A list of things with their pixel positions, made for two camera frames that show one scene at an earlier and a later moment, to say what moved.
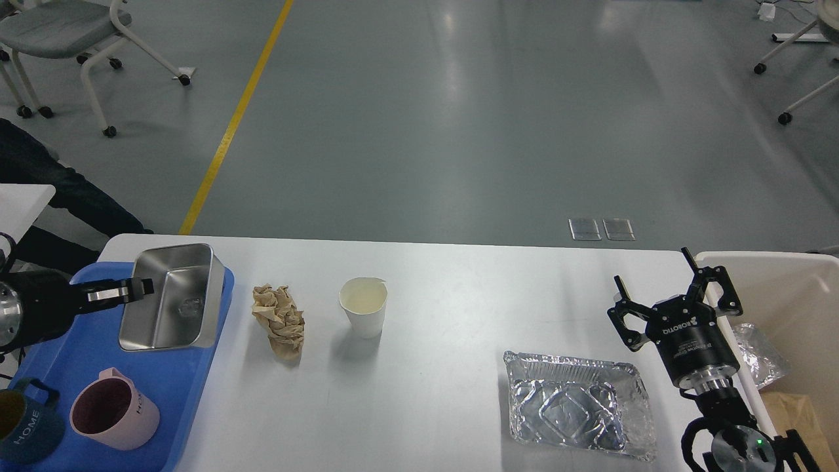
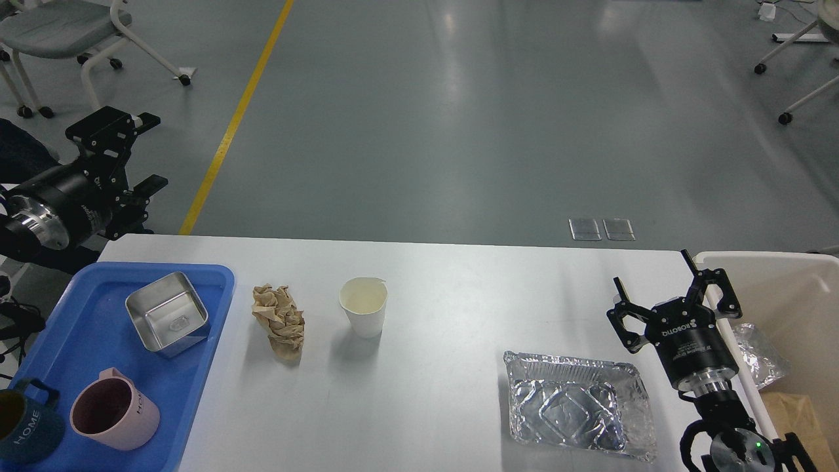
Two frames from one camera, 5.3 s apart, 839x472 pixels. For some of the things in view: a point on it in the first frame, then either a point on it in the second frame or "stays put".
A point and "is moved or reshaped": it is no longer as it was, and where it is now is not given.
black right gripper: [685, 331] stays put
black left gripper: [36, 304] to [65, 205]
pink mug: [109, 410] stays put
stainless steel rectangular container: [183, 311] is moved or reshaped
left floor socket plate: [585, 229] stays put
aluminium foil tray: [585, 404] stays put
